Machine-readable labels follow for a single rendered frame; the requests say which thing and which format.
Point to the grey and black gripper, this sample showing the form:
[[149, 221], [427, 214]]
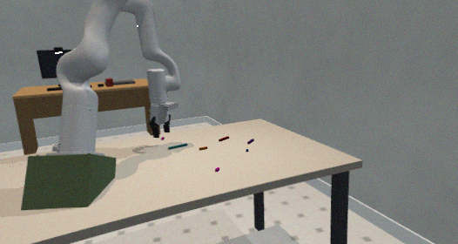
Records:
[[157, 113]]

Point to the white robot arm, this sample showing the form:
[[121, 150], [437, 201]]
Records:
[[79, 116]]

